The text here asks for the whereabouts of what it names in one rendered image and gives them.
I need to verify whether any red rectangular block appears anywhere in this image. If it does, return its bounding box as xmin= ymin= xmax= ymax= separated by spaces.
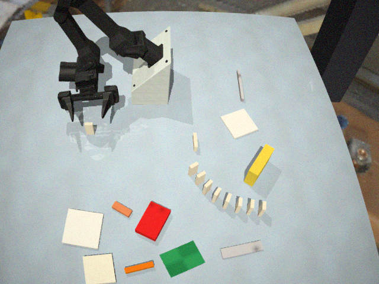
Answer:
xmin=135 ymin=201 xmax=171 ymax=241

